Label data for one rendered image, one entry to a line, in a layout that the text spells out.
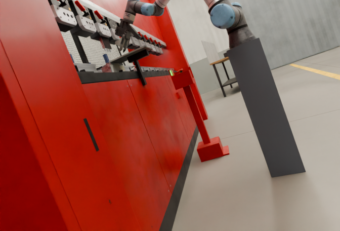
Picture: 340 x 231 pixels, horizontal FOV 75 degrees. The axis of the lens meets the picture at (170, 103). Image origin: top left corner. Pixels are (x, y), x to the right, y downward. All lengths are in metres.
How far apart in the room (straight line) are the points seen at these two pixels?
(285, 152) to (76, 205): 1.13
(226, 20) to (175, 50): 2.52
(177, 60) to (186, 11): 5.79
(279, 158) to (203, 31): 7.94
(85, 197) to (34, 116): 0.22
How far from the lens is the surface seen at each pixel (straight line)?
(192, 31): 9.18
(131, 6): 1.59
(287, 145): 1.40
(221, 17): 1.22
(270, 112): 1.34
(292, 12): 8.94
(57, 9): 1.27
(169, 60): 3.69
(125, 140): 1.05
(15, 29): 0.64
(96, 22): 1.59
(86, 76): 0.97
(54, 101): 0.61
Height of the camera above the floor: 0.69
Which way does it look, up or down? 4 degrees down
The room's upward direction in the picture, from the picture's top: 21 degrees counter-clockwise
